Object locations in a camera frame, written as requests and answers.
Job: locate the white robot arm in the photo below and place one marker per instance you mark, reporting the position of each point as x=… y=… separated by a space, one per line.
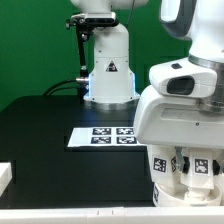
x=199 y=76

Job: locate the white marker sheet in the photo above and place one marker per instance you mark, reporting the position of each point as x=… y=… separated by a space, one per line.
x=102 y=136

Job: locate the white left fence bar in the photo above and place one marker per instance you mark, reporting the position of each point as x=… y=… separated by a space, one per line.
x=5 y=175

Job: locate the camera on black stand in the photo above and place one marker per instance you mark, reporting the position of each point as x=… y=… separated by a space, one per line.
x=85 y=23

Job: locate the white front fence bar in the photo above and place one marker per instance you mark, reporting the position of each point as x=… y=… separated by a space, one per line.
x=146 y=215

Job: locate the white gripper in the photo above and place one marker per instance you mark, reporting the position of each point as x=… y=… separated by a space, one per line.
x=177 y=121

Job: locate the white fence bar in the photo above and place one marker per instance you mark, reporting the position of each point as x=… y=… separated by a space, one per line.
x=5 y=175
x=146 y=215

